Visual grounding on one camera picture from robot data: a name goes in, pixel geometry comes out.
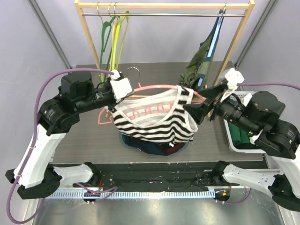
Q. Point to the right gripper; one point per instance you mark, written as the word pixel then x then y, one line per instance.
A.
pixel 213 102

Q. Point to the striped black white tank top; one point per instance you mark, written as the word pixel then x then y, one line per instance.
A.
pixel 159 118

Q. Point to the navy maroon tank top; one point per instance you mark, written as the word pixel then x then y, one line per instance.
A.
pixel 152 146

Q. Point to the neon yellow hanger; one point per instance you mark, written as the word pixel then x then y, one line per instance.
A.
pixel 122 35

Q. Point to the orange yellow hanger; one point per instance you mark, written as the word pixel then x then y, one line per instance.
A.
pixel 115 37

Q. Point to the green velvet hanger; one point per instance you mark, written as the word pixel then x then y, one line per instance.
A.
pixel 104 41

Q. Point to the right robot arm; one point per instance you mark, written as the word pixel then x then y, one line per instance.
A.
pixel 258 115

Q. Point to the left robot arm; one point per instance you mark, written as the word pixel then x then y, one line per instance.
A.
pixel 36 176

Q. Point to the olive green tank top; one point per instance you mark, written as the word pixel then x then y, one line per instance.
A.
pixel 188 77

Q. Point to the light blue hanger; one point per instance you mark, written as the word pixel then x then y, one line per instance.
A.
pixel 211 49

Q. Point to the folded white garment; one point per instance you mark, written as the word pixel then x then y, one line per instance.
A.
pixel 246 99

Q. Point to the folded green garment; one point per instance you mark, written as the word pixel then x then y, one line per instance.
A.
pixel 240 138

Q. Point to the white plastic basket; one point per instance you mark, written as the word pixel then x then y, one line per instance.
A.
pixel 240 95

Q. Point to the blue plastic tub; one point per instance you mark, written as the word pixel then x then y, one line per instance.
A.
pixel 122 138

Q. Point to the wooden clothes rack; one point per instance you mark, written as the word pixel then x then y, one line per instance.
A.
pixel 85 9

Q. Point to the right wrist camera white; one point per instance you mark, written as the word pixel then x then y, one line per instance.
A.
pixel 232 77

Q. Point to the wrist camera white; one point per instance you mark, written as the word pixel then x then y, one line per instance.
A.
pixel 121 86
pixel 232 77

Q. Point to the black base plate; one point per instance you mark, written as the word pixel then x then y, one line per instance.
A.
pixel 157 177

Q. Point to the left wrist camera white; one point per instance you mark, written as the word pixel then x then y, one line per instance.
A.
pixel 121 86

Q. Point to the white slotted cable duct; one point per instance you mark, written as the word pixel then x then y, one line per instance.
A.
pixel 83 194

